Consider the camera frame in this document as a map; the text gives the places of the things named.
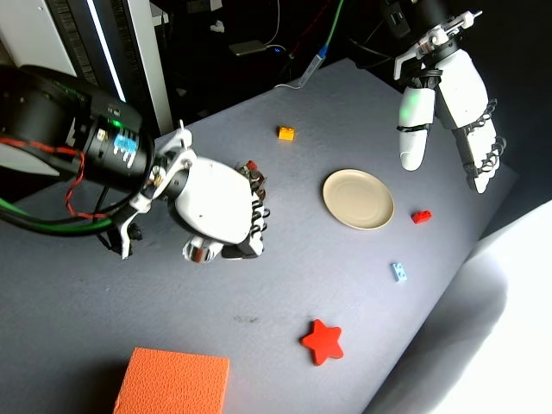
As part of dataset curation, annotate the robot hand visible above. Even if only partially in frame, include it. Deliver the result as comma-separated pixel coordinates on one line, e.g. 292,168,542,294
397,47,508,194
166,157,272,260

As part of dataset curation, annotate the brown toy cupcake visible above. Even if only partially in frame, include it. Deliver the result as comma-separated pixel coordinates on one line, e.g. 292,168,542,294
235,160,267,191

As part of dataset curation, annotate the beige round plate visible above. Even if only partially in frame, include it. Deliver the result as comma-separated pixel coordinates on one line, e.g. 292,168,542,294
322,168,395,231

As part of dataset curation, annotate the white adapter with blue plug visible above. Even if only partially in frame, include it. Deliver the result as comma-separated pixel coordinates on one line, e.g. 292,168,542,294
299,46,331,90

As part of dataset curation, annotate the grey flat device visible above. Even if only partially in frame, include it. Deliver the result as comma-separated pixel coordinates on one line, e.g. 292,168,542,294
228,40,269,57

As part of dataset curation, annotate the red star block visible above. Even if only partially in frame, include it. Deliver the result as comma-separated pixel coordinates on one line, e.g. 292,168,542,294
300,318,345,367

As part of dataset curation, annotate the orange textured box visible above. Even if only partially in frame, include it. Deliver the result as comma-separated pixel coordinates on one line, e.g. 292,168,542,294
113,347,231,414

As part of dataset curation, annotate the white robot torso column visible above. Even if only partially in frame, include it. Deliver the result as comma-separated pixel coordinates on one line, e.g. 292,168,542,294
0,0,174,135

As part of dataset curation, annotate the white backdrop sheet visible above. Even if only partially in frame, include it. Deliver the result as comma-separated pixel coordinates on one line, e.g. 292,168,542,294
364,196,552,414

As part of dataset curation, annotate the green cable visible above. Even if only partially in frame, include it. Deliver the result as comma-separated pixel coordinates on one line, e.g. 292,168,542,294
323,0,347,49

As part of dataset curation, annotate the red twisted cable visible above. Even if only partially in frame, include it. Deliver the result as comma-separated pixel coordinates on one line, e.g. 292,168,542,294
289,0,336,60

